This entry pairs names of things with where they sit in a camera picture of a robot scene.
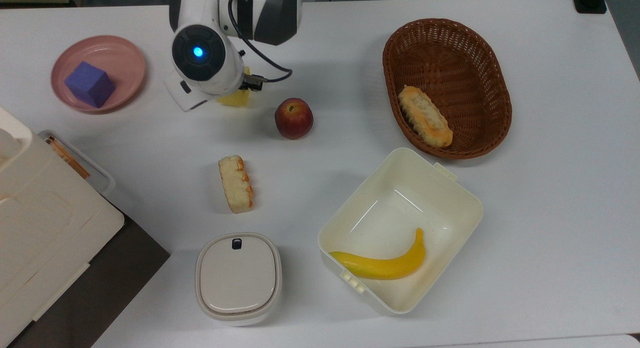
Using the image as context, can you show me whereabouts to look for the cream storage box with handles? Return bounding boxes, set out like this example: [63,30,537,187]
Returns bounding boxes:
[0,106,125,348]

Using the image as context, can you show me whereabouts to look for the brown wicker basket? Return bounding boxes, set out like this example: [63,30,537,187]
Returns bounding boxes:
[382,18,513,160]

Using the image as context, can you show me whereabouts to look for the long orange bread roll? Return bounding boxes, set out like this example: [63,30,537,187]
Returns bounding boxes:
[398,85,454,148]

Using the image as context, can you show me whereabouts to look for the yellow cube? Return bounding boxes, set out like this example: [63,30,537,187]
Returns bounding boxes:
[216,67,251,108]

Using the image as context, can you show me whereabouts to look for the red apple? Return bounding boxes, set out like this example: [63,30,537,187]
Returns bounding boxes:
[274,98,315,140]

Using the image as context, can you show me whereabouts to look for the white lidded canister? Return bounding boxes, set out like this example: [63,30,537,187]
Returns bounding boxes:
[194,232,283,326]

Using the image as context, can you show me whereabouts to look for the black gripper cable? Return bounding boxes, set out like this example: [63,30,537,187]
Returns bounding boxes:
[227,0,294,92]

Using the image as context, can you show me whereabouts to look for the dark brown crate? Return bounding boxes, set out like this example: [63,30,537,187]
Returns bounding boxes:
[7,203,171,348]

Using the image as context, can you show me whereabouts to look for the pink plate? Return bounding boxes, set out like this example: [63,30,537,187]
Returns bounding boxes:
[50,35,148,113]

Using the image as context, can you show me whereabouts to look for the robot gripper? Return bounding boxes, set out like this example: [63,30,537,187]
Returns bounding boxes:
[164,70,211,113]

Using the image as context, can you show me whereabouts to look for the orange white bread piece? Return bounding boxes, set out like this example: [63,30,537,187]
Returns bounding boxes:
[218,155,254,214]

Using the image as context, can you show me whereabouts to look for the yellow banana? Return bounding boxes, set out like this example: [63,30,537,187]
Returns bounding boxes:
[328,228,426,280]

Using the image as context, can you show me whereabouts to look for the cream open plastic box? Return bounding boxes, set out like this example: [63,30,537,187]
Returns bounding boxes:
[318,147,484,315]

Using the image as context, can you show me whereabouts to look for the black camera stand base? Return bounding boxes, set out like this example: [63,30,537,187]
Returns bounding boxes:
[570,0,608,14]

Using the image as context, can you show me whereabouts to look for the purple cube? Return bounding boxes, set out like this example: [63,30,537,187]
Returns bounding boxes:
[64,61,117,109]

